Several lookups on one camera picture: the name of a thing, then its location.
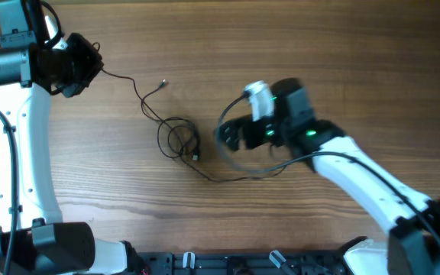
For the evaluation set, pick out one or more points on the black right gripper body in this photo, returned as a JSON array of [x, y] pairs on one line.
[[259, 132]]

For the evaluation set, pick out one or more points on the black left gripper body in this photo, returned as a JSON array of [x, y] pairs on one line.
[[79, 64]]

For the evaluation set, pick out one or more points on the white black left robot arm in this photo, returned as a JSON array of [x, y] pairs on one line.
[[36, 63]]

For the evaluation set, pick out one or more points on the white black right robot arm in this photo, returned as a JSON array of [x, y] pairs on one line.
[[282, 116]]

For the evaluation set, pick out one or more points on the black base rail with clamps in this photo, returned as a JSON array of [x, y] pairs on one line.
[[302, 263]]

